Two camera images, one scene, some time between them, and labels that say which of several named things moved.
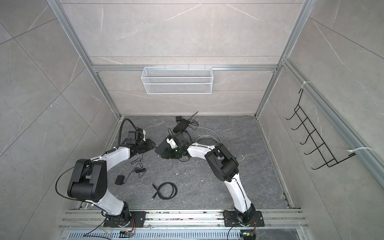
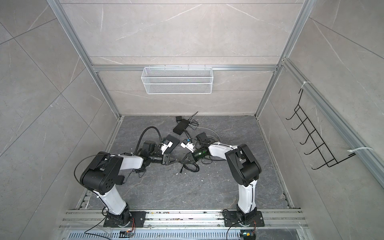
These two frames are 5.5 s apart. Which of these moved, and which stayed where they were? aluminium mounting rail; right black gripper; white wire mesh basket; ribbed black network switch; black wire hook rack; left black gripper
Moved: right black gripper; left black gripper
Stayed: ribbed black network switch; black wire hook rack; aluminium mounting rail; white wire mesh basket
